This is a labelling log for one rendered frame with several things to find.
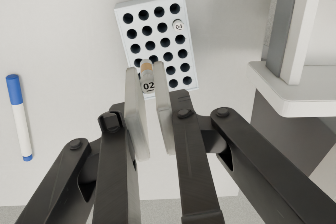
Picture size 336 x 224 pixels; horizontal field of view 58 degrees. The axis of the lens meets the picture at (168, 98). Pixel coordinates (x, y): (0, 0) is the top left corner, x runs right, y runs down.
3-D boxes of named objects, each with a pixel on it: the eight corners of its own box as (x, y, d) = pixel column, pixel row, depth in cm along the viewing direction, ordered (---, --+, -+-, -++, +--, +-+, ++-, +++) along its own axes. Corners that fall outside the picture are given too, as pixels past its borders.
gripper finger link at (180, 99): (176, 138, 14) (240, 126, 14) (168, 91, 18) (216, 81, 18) (181, 164, 15) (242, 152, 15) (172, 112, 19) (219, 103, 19)
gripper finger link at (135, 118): (151, 161, 16) (137, 164, 16) (145, 102, 23) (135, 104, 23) (138, 114, 15) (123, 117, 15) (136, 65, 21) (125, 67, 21)
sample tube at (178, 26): (180, 22, 40) (185, 31, 36) (171, 24, 40) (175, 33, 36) (178, 13, 39) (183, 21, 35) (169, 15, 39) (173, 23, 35)
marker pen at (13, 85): (35, 156, 48) (32, 162, 46) (24, 156, 47) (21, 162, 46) (20, 74, 41) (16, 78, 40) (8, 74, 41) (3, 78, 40)
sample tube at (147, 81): (155, 69, 26) (159, 92, 22) (140, 72, 26) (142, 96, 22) (152, 56, 25) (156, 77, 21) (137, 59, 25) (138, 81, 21)
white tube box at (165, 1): (194, 78, 44) (199, 89, 41) (138, 90, 44) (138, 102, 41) (180, -10, 38) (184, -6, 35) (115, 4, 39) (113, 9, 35)
